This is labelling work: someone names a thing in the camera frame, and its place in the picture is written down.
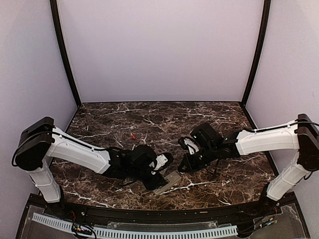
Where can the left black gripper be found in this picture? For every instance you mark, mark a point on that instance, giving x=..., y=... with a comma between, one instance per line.
x=152, y=184

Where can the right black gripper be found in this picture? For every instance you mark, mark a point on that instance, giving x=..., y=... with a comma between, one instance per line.
x=190, y=165

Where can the black frame post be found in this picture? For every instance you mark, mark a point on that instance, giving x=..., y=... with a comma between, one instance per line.
x=258, y=52
x=63, y=51

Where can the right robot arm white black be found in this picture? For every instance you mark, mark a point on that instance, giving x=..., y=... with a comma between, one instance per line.
x=205, y=145

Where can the right black frame post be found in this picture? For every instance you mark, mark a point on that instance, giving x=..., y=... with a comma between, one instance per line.
x=258, y=52

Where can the black front rail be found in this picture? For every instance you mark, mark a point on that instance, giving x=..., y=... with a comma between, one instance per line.
x=236, y=214

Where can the left black frame post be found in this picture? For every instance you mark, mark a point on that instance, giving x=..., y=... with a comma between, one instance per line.
x=63, y=51

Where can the white slotted cable duct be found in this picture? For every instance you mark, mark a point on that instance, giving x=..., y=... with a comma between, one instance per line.
x=105, y=233

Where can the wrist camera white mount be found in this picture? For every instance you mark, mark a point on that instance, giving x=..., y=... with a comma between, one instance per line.
x=189, y=144
x=162, y=162

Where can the white remote control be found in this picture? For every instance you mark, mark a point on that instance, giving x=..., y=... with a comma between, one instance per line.
x=171, y=179

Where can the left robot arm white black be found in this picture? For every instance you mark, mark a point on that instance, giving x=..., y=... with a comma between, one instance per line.
x=43, y=140

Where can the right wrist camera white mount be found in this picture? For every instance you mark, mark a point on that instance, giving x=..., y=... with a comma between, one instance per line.
x=189, y=144

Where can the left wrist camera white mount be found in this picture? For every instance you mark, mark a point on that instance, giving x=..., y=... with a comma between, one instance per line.
x=162, y=162

